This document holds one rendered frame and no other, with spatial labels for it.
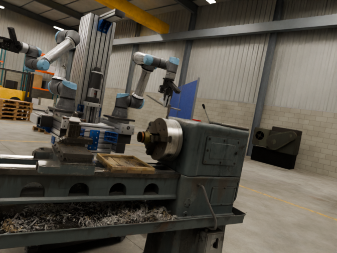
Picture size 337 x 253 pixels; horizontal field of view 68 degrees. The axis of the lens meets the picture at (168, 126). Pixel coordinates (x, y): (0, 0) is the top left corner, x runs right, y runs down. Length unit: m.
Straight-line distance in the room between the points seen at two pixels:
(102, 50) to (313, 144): 10.02
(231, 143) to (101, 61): 1.38
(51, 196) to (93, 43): 1.42
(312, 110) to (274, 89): 1.82
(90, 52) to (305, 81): 10.39
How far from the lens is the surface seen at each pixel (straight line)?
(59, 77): 2.30
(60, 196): 1.59
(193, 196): 1.91
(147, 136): 1.77
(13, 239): 1.50
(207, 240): 2.09
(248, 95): 12.62
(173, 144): 1.75
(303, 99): 11.82
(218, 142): 1.92
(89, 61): 2.43
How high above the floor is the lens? 1.28
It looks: 3 degrees down
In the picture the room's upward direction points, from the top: 10 degrees clockwise
